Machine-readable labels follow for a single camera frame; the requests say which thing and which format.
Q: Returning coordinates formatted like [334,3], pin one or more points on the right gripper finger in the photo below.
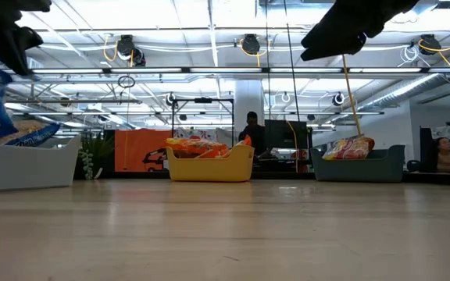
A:
[334,39]

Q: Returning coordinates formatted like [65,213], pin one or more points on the orange Maruchan noodle pack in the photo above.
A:
[193,145]
[244,146]
[215,153]

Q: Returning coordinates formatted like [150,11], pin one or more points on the black computer monitor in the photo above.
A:
[283,134]

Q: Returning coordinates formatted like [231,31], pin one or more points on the grey translucent plastic bin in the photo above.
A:
[22,168]

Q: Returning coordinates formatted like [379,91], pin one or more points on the red Maruchan noodle pack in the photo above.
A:
[369,143]
[346,150]

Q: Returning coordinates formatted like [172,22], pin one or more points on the ceiling light strip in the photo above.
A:
[225,70]

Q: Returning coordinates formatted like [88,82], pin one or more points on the teal plastic bin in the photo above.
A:
[358,169]

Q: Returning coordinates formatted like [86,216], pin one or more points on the yellow plastic bin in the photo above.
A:
[209,168]

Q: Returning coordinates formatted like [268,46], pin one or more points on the small green trailing plant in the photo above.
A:
[92,156]

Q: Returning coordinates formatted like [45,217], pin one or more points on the orange printed board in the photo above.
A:
[139,148]

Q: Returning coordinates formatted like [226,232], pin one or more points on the person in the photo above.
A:
[445,158]
[253,134]

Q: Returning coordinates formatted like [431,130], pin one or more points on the silver ventilation duct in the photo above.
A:
[404,91]

